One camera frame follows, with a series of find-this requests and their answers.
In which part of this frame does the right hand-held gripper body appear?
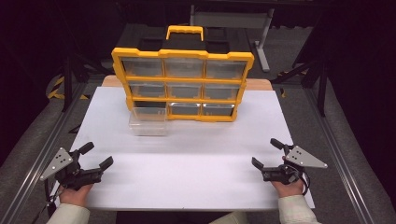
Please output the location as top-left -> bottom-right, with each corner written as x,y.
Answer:
262,145 -> 329,185

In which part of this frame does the black tripod stand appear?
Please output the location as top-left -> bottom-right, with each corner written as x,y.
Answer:
270,55 -> 329,118
60,52 -> 106,113

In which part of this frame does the yellow black drawer organizer cabinet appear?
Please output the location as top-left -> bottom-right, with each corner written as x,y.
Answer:
111,25 -> 255,123

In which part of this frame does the white foam board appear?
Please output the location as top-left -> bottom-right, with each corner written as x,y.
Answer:
54,86 -> 316,213

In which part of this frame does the person's right hand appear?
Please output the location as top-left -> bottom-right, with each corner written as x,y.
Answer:
270,179 -> 304,199

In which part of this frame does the black cable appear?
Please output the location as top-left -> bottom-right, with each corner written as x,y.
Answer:
290,167 -> 312,196
31,178 -> 64,224

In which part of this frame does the aluminium floor rail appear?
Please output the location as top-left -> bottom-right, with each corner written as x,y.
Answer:
0,82 -> 88,224
303,88 -> 390,224

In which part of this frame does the wooden table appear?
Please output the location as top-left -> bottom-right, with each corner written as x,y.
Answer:
102,75 -> 275,91

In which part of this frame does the yellow black floor tape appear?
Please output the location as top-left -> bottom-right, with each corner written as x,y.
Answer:
46,76 -> 90,101

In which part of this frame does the clear plastic drawer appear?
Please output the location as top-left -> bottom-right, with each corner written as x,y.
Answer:
128,106 -> 168,137

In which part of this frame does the grey metal stand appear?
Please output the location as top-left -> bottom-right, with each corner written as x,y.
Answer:
189,4 -> 276,73

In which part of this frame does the person's left hand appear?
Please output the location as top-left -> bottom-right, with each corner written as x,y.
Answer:
59,183 -> 94,208

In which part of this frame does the set of small transparent drawers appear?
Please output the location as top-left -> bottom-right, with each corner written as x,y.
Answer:
120,57 -> 248,117

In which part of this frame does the person's beige clothing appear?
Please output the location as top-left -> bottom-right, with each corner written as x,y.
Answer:
208,211 -> 250,224

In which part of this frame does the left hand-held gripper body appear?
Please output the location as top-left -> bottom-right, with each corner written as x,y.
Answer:
39,147 -> 104,191

